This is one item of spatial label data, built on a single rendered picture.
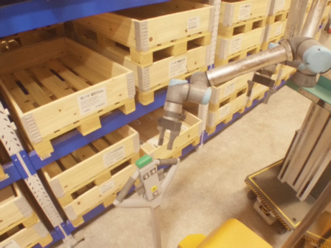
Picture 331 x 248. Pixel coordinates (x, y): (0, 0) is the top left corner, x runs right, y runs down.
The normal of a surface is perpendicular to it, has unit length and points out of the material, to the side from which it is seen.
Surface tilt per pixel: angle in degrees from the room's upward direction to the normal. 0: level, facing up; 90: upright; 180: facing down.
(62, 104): 90
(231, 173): 0
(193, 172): 0
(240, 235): 0
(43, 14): 90
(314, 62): 87
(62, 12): 90
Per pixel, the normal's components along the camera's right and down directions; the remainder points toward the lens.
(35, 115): 0.68, 0.45
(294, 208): 0.00, -0.78
